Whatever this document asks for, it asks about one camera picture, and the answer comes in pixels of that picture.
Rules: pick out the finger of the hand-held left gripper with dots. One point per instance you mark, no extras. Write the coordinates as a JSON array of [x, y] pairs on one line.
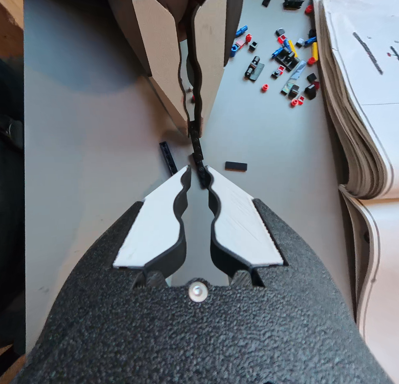
[[159, 47], [212, 47]]

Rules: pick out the person's left hand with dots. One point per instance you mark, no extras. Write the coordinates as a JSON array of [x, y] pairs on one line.
[[180, 6]]

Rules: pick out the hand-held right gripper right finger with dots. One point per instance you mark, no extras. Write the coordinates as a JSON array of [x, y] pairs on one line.
[[246, 231]]

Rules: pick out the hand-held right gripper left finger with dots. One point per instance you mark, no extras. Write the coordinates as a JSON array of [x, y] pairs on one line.
[[149, 231]]

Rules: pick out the person's dark clothing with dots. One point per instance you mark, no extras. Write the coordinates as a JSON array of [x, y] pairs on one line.
[[11, 203]]

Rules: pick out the small brick pieces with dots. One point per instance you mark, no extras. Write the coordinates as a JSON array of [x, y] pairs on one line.
[[293, 1]]

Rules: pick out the instruction booklet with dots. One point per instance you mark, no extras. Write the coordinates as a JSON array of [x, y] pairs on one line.
[[358, 78]]

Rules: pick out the black shiny tile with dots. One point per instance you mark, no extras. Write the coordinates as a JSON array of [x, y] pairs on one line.
[[236, 166]]

